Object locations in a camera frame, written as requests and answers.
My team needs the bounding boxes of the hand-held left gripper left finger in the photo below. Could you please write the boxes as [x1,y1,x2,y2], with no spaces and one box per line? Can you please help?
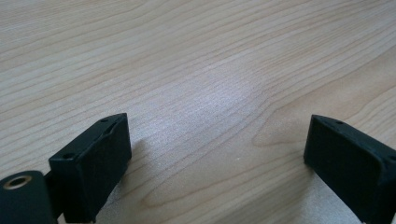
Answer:
[48,112,133,224]

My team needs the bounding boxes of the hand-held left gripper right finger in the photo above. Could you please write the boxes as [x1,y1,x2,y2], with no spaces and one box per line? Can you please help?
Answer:
[304,114,396,224]

